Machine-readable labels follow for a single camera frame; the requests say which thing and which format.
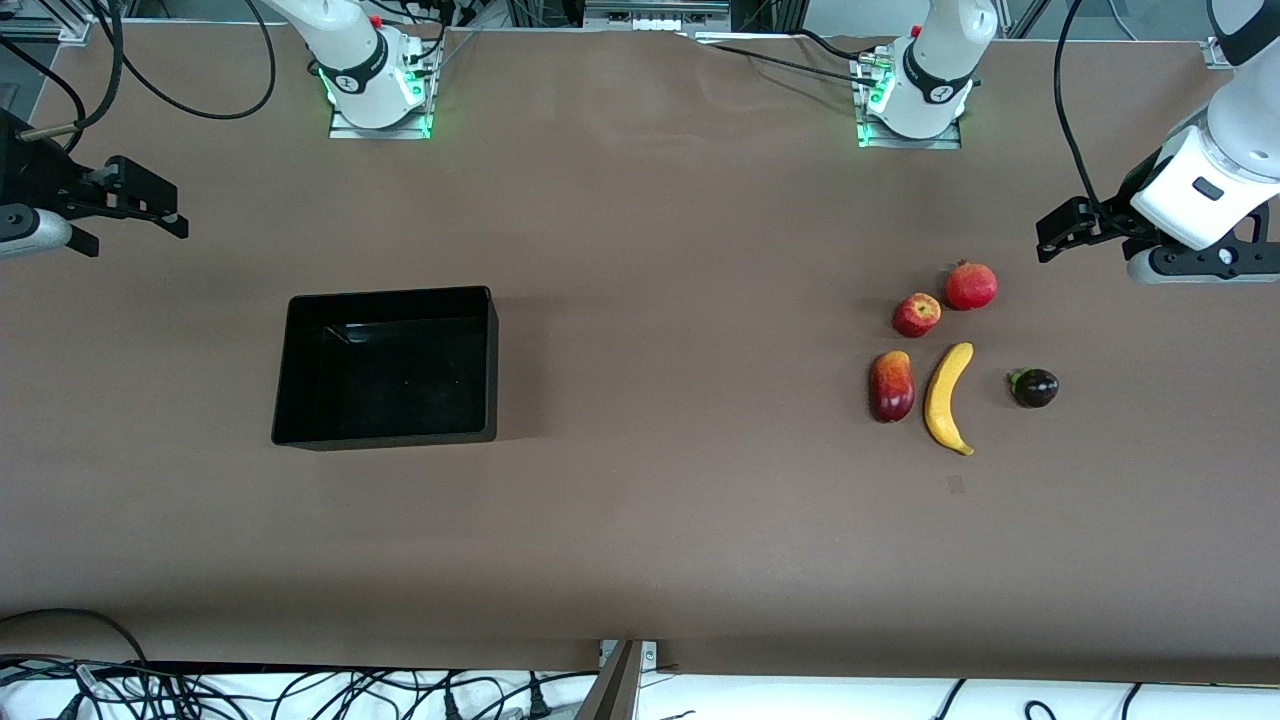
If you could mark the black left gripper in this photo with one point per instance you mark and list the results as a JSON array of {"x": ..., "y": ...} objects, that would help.
[{"x": 1128, "y": 198}]

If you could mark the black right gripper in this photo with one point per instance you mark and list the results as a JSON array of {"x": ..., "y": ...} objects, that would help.
[{"x": 37, "y": 174}]

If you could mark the red apple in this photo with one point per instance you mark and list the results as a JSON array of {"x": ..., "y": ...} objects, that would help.
[{"x": 916, "y": 315}]

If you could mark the yellow banana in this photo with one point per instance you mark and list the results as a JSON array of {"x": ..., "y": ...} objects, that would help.
[{"x": 945, "y": 400}]

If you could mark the black plastic box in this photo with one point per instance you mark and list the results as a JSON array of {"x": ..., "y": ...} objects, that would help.
[{"x": 390, "y": 390}]

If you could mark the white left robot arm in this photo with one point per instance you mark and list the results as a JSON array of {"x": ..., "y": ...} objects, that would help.
[{"x": 940, "y": 60}]

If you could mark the red pomegranate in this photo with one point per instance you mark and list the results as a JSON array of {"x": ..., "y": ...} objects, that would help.
[{"x": 971, "y": 287}]

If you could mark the dark purple eggplant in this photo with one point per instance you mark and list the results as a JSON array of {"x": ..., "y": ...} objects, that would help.
[{"x": 1036, "y": 388}]

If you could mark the red yellow mango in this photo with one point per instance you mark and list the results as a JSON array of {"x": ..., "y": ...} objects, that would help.
[{"x": 892, "y": 388}]

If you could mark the grey power strip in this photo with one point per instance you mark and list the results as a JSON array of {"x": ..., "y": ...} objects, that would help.
[{"x": 655, "y": 12}]

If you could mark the brown table cover mat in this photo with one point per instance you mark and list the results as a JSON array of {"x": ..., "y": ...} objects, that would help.
[{"x": 640, "y": 550}]

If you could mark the dark metal beam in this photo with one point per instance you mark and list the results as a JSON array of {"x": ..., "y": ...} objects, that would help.
[{"x": 612, "y": 690}]

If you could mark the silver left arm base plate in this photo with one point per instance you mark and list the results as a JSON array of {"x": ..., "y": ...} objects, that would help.
[{"x": 950, "y": 141}]

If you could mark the silver corner bracket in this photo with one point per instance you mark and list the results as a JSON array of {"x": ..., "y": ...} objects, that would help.
[
  {"x": 1217, "y": 54},
  {"x": 75, "y": 28}
]

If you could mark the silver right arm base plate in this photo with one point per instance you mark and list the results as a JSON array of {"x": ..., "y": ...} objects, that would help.
[{"x": 345, "y": 129}]

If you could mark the small silver metal bracket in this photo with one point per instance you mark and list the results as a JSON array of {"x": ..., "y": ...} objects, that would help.
[{"x": 648, "y": 652}]

